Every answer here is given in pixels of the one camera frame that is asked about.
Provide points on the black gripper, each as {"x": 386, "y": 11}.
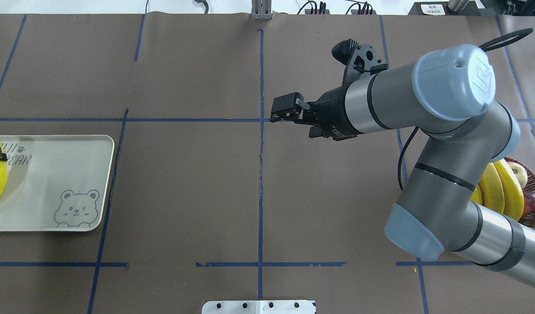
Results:
{"x": 334, "y": 111}

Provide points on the dark yellow banana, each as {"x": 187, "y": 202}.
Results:
{"x": 492, "y": 189}

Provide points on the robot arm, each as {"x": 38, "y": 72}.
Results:
{"x": 450, "y": 95}

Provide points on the white rectangular bear plate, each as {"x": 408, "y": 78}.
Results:
{"x": 55, "y": 182}

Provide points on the yellow banana in basket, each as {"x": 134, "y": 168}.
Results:
{"x": 512, "y": 191}

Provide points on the woven wicker fruit basket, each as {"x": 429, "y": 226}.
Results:
{"x": 529, "y": 218}

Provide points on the pale green apple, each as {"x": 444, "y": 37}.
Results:
{"x": 520, "y": 173}

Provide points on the dark red fruit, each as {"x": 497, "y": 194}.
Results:
{"x": 529, "y": 203}

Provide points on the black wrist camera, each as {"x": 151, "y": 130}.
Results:
{"x": 358, "y": 58}

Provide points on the aluminium frame post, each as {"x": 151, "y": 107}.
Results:
{"x": 261, "y": 9}

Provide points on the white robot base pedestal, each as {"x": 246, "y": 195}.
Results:
{"x": 259, "y": 307}

